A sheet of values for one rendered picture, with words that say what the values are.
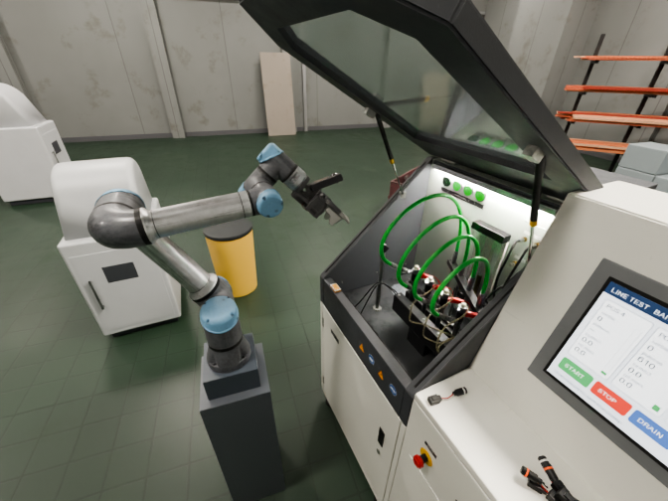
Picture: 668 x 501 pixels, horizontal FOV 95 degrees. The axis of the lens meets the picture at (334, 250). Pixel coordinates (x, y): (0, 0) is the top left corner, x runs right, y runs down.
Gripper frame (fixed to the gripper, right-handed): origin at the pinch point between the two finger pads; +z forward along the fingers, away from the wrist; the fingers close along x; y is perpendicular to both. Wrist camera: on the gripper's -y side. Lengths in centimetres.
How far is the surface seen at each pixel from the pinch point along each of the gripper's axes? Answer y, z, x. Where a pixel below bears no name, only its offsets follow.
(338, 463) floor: 97, 94, -10
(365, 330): 26.2, 33.2, 9.1
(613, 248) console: -33, 31, 56
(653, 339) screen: -22, 41, 68
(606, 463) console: 2, 60, 70
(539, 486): 17, 54, 67
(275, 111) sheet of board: -110, -58, -844
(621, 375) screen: -14, 47, 66
